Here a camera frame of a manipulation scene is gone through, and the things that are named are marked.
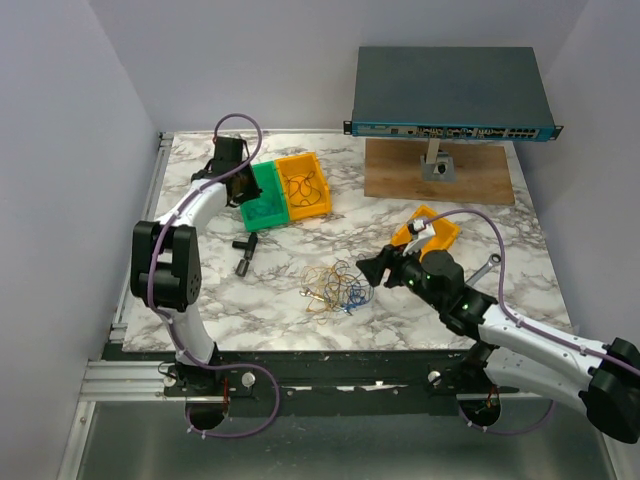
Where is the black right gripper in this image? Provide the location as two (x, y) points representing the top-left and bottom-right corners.
(356, 238), (444, 311)

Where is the coloured wire bundle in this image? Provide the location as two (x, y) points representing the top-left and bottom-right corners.
(298, 258), (376, 325)

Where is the dark purple wire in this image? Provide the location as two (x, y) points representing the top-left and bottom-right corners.
(282, 172), (324, 209)

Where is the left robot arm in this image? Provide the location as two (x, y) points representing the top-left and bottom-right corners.
(129, 136), (261, 395)

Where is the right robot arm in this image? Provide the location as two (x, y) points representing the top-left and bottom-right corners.
(356, 245), (639, 444)

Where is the green plastic bin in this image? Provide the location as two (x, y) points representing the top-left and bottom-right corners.
(241, 161), (290, 232)

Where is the orange plastic bin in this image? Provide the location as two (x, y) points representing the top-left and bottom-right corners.
(275, 152), (332, 221)

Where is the loose yellow plastic bin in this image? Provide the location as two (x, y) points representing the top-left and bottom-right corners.
(391, 205), (460, 253)

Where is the wooden base board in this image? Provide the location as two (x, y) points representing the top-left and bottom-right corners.
(364, 138), (515, 205)

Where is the silver ratchet wrench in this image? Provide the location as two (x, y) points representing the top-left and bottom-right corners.
(466, 253), (502, 286)

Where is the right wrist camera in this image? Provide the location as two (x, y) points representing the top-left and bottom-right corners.
(402, 216), (436, 256)

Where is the black T-handle socket tool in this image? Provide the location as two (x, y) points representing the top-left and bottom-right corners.
(232, 232), (258, 277)

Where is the grey switch stand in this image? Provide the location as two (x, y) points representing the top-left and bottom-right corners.
(420, 139), (456, 183)

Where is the black mounting rail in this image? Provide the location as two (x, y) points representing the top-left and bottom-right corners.
(79, 337), (521, 417)

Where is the blue network switch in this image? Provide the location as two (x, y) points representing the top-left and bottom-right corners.
(343, 46), (563, 142)

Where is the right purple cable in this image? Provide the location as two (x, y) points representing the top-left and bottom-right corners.
(414, 208), (640, 435)

